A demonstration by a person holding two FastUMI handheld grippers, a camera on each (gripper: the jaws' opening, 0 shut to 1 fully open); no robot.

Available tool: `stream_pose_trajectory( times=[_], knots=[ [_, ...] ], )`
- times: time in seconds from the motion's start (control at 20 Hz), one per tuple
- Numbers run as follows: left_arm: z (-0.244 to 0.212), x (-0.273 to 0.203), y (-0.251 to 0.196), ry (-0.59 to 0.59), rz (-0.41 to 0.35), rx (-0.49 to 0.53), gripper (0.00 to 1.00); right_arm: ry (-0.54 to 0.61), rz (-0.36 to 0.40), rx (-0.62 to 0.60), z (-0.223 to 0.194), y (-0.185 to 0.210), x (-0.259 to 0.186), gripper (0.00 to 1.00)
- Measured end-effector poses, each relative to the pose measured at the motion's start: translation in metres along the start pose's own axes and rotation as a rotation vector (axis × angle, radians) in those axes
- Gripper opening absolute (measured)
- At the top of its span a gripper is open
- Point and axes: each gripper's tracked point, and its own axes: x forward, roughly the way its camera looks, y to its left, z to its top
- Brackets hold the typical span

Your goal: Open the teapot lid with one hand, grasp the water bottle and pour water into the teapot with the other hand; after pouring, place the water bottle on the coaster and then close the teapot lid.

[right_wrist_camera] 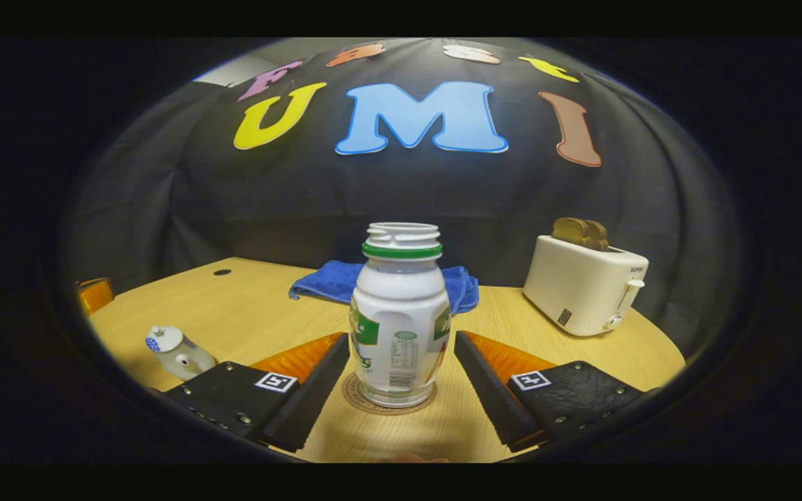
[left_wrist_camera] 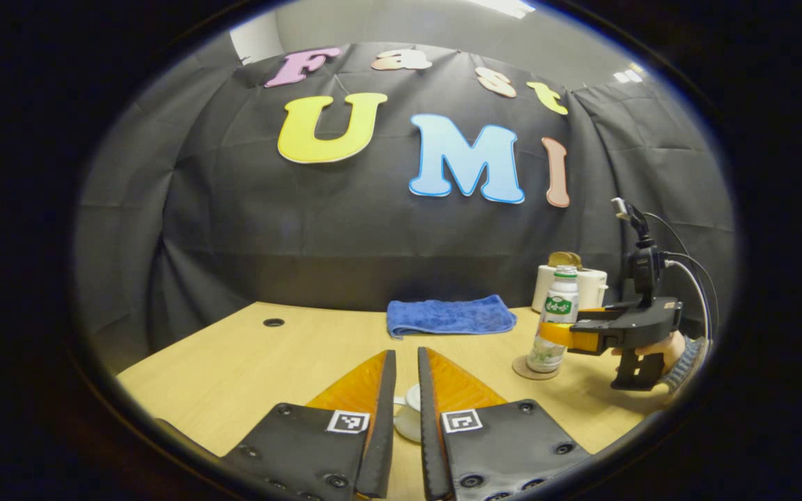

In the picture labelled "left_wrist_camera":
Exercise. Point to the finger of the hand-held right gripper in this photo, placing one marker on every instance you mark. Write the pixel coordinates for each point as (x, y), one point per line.
(603, 325)
(599, 314)

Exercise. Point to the round wooden coaster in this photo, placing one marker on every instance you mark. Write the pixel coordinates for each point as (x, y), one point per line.
(521, 369)

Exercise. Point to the white toaster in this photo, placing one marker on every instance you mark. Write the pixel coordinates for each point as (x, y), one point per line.
(592, 285)

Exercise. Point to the brown bread slice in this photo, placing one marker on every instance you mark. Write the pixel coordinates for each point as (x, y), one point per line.
(571, 259)

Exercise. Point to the black backdrop cloth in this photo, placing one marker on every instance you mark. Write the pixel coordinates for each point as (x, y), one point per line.
(338, 236)

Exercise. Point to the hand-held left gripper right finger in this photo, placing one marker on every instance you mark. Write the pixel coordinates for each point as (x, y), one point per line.
(430, 445)

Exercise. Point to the blue towel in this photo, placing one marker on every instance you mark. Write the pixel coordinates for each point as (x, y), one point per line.
(450, 316)

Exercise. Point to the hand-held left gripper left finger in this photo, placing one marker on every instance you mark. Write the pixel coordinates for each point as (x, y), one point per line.
(381, 445)

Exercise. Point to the white water bottle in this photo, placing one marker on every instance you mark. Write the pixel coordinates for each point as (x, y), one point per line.
(560, 306)

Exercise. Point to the white teacup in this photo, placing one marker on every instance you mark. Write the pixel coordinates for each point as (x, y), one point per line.
(408, 426)

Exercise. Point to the black table grommet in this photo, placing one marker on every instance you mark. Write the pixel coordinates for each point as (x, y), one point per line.
(273, 322)

